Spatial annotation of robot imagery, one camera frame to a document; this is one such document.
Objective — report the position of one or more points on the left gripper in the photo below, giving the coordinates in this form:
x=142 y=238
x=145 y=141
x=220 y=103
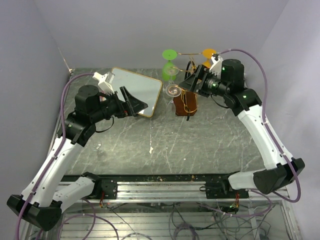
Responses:
x=135 y=104

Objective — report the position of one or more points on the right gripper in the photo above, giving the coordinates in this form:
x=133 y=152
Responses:
x=201 y=73

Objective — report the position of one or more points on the clear wine glass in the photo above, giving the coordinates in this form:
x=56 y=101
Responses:
x=173 y=91
x=95 y=145
x=172 y=72

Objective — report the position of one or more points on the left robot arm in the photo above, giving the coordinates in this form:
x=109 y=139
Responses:
x=40 y=203

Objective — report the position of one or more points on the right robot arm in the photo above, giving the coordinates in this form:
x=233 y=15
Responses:
x=280 y=167

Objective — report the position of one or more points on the green wine glass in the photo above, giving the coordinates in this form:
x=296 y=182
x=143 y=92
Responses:
x=169 y=55

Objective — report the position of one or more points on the orange wine glass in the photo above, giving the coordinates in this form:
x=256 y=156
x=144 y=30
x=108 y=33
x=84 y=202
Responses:
x=207 y=54

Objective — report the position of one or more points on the gold framed whiteboard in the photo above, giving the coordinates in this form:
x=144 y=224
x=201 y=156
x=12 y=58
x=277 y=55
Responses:
x=144 y=88

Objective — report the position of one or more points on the gold wire glass rack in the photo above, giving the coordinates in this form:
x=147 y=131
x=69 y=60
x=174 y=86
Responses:
x=187 y=105

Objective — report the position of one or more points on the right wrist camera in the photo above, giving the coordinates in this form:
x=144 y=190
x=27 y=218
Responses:
x=216 y=66

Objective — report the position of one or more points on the aluminium rail frame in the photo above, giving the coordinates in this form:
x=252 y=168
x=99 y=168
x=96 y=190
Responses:
x=171 y=188

